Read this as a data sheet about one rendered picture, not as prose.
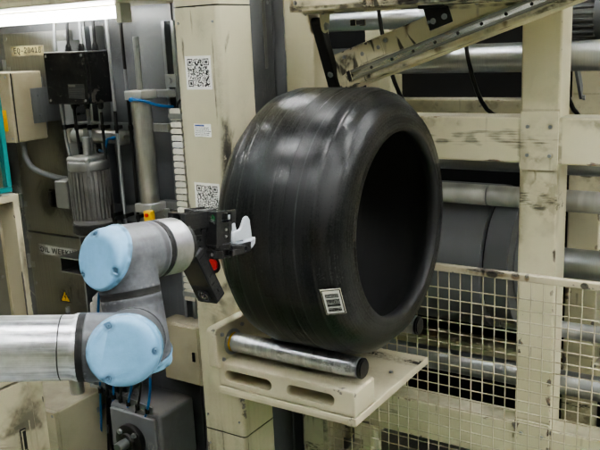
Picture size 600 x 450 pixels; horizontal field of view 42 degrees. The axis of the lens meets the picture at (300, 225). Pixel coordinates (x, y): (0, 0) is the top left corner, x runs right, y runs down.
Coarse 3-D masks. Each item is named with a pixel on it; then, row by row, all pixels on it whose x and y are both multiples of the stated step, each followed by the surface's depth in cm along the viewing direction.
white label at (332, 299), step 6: (336, 288) 149; (324, 294) 150; (330, 294) 150; (336, 294) 150; (324, 300) 151; (330, 300) 151; (336, 300) 151; (342, 300) 150; (324, 306) 152; (330, 306) 152; (336, 306) 152; (342, 306) 151; (330, 312) 153; (336, 312) 152; (342, 312) 152
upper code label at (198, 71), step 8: (192, 56) 178; (200, 56) 177; (208, 56) 176; (192, 64) 179; (200, 64) 178; (208, 64) 176; (192, 72) 179; (200, 72) 178; (208, 72) 177; (192, 80) 180; (200, 80) 179; (208, 80) 177; (192, 88) 180; (200, 88) 179; (208, 88) 178
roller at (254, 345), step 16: (240, 336) 180; (256, 336) 180; (240, 352) 180; (256, 352) 177; (272, 352) 174; (288, 352) 172; (304, 352) 170; (320, 352) 169; (336, 352) 169; (320, 368) 168; (336, 368) 166; (352, 368) 164; (368, 368) 166
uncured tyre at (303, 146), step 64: (256, 128) 161; (320, 128) 153; (384, 128) 159; (256, 192) 154; (320, 192) 147; (384, 192) 200; (256, 256) 155; (320, 256) 148; (384, 256) 199; (256, 320) 166; (320, 320) 155; (384, 320) 166
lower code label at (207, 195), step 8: (200, 184) 185; (208, 184) 184; (216, 184) 183; (200, 192) 186; (208, 192) 184; (216, 192) 183; (200, 200) 186; (208, 200) 185; (216, 200) 184; (216, 208) 184
